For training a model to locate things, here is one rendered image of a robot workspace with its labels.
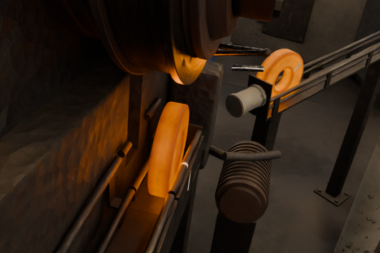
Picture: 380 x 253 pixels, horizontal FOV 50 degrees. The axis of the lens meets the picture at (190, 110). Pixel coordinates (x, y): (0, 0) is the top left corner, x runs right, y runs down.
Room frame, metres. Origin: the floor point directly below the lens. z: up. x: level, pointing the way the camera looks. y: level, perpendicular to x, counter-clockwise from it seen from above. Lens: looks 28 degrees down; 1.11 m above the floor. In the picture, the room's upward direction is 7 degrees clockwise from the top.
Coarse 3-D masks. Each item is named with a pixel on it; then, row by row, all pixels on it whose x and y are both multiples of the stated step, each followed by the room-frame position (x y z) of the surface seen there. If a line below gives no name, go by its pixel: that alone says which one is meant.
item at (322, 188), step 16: (368, 80) 1.45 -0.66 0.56; (368, 96) 1.44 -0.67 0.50; (368, 112) 1.44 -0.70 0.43; (256, 128) 0.99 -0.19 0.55; (272, 128) 0.97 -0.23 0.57; (352, 128) 1.45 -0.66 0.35; (272, 144) 0.99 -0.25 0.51; (352, 144) 1.43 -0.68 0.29; (336, 160) 1.46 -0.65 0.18; (352, 160) 1.46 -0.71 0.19; (336, 176) 1.44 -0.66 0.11; (320, 192) 1.45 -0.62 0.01; (336, 192) 1.43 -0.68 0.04
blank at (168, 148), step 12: (168, 108) 0.55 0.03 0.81; (180, 108) 0.55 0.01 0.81; (168, 120) 0.52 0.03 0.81; (180, 120) 0.53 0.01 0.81; (156, 132) 0.51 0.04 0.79; (168, 132) 0.51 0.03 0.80; (180, 132) 0.53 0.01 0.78; (156, 144) 0.49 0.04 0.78; (168, 144) 0.49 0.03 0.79; (180, 144) 0.58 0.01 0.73; (156, 156) 0.48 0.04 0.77; (168, 156) 0.48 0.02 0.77; (180, 156) 0.57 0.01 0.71; (156, 168) 0.48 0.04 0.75; (168, 168) 0.48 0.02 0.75; (156, 180) 0.48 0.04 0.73; (168, 180) 0.48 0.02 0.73; (156, 192) 0.49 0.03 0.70; (168, 192) 0.48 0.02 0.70
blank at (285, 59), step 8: (272, 56) 0.98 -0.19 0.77; (280, 56) 0.97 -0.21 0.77; (288, 56) 0.99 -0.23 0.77; (296, 56) 1.01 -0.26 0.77; (264, 64) 0.97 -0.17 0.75; (272, 64) 0.96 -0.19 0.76; (280, 64) 0.97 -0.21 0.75; (288, 64) 0.99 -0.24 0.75; (296, 64) 1.01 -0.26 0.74; (264, 72) 0.95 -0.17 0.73; (272, 72) 0.96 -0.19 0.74; (288, 72) 1.02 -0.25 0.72; (296, 72) 1.02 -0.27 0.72; (272, 80) 0.96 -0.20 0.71; (280, 80) 1.03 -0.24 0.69; (288, 80) 1.02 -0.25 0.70; (296, 80) 1.03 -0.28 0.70; (280, 88) 1.01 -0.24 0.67; (288, 88) 1.01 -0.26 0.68; (272, 96) 0.97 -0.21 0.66
